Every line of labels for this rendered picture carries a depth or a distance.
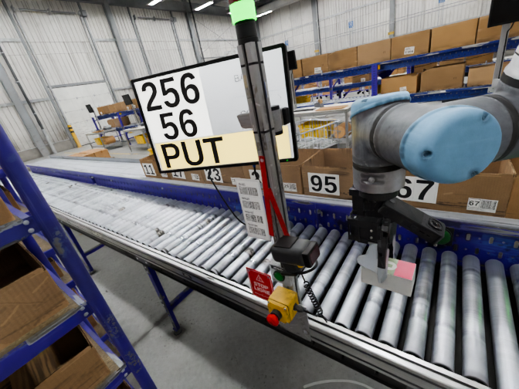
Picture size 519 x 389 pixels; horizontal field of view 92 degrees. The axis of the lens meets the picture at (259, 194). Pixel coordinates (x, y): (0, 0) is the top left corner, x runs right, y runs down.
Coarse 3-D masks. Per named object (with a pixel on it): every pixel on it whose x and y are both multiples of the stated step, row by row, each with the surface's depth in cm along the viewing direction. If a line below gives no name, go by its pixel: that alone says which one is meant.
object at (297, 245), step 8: (280, 240) 67; (288, 240) 66; (296, 240) 65; (304, 240) 64; (272, 248) 66; (280, 248) 64; (288, 248) 63; (296, 248) 62; (304, 248) 62; (312, 248) 61; (280, 256) 65; (288, 256) 63; (296, 256) 61; (304, 256) 60; (312, 256) 61; (288, 264) 66; (296, 264) 63; (304, 264) 61; (312, 264) 61; (280, 272) 70; (288, 272) 68; (296, 272) 66
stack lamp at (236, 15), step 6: (234, 0) 48; (240, 0) 48; (246, 0) 48; (252, 0) 49; (234, 6) 49; (240, 6) 49; (246, 6) 49; (252, 6) 49; (234, 12) 49; (240, 12) 49; (246, 12) 49; (252, 12) 50; (234, 18) 50; (240, 18) 49; (246, 18) 49; (252, 18) 50; (234, 24) 52
